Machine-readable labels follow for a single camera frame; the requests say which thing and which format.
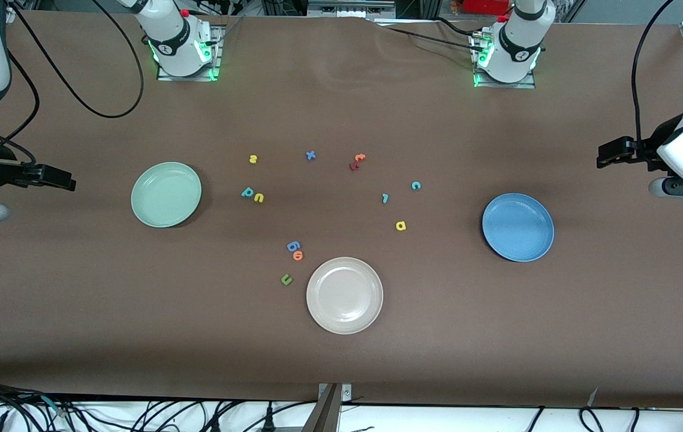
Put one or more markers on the red box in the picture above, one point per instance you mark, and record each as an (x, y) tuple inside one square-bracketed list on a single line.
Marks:
[(485, 6)]

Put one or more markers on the grey metal rack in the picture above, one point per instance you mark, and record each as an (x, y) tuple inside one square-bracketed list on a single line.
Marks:
[(350, 7)]

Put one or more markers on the black power plug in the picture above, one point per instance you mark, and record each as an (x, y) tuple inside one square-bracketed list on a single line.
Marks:
[(268, 420)]

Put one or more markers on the aluminium profile bar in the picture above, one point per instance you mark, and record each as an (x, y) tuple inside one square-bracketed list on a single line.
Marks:
[(326, 414)]

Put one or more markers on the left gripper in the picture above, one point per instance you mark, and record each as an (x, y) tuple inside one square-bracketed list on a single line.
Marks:
[(652, 146)]

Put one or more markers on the beige plate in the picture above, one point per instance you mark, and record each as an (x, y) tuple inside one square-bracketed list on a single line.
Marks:
[(344, 295)]

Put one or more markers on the teal letter p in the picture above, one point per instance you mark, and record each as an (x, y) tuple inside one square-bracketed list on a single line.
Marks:
[(245, 192)]

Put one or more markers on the white tape scrap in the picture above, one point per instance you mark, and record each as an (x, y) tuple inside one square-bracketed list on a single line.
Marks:
[(593, 399)]

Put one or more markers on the small metal bracket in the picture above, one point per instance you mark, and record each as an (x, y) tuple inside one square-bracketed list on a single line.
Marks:
[(346, 393)]

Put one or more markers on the metal corner bracket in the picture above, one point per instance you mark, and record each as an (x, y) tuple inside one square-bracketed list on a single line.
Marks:
[(10, 15)]

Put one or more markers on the blue letter g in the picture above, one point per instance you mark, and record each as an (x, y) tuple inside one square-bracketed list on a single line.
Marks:
[(289, 246)]

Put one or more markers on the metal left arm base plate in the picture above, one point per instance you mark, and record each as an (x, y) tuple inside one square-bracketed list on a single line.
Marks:
[(527, 85)]

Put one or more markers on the brown table cover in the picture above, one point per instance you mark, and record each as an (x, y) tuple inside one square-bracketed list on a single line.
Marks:
[(341, 360)]

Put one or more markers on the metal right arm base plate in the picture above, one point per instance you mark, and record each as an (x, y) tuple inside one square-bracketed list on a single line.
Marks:
[(216, 54)]

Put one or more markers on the green plate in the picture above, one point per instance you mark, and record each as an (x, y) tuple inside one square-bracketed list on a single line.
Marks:
[(166, 195)]

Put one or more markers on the blue plate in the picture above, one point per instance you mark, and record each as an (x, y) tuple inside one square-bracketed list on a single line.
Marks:
[(518, 228)]

